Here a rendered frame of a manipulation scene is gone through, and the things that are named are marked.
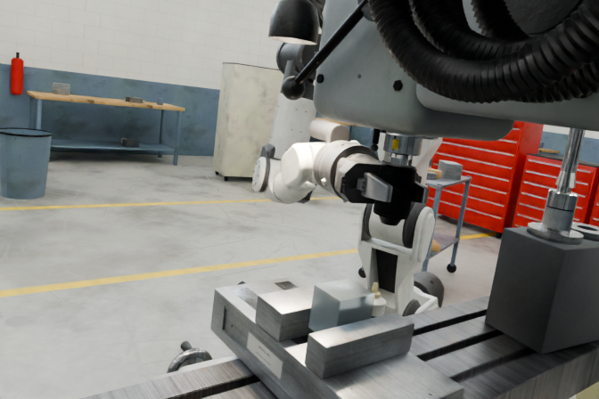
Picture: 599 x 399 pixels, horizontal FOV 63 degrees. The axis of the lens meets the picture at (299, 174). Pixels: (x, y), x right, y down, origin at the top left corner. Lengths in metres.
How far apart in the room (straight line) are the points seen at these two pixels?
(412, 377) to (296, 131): 0.61
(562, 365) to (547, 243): 0.20
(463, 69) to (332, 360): 0.40
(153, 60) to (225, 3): 1.61
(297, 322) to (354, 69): 0.32
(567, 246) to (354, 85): 0.51
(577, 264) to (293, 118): 0.60
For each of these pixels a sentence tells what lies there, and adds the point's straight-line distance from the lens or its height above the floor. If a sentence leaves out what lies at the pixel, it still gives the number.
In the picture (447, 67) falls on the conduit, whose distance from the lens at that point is 0.27.
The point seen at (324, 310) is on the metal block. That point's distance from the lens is 0.63.
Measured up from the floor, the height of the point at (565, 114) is 1.35.
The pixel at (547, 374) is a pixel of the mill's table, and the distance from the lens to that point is 0.92.
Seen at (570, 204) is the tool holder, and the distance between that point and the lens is 0.96.
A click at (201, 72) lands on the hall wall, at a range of 8.72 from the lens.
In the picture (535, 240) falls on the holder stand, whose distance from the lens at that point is 0.93.
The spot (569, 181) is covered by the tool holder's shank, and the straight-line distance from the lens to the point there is 0.96.
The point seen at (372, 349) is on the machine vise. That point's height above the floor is 1.05.
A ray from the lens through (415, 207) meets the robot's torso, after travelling 1.38.
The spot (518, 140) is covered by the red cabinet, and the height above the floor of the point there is 1.13.
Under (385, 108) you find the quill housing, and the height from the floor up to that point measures 1.34.
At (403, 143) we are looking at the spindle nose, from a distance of 0.62.
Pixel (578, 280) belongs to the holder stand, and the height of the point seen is 1.09.
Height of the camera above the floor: 1.34
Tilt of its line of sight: 10 degrees down
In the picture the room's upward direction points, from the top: 7 degrees clockwise
